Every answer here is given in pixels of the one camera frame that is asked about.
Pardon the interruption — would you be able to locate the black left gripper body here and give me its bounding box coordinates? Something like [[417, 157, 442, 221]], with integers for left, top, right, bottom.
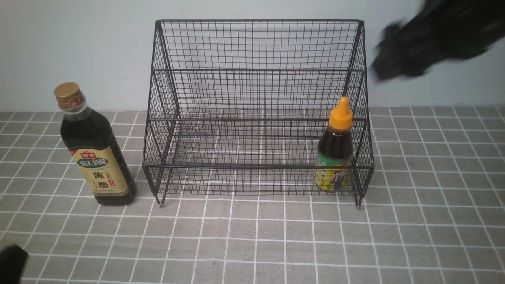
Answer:
[[0, 245, 29, 284]]

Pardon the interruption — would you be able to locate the dark vinegar bottle yellow label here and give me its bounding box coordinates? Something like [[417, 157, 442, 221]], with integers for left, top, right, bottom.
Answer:
[[54, 82, 137, 206]]

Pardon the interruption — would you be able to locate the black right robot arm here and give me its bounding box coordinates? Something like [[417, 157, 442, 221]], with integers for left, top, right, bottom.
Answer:
[[371, 0, 505, 81]]

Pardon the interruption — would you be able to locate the orange-capped sauce bottle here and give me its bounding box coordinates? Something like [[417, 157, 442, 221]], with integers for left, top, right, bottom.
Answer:
[[314, 96, 353, 192]]

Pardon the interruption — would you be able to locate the black wire mesh shelf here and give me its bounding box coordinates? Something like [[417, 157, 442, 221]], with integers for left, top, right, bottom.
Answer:
[[142, 19, 375, 207]]

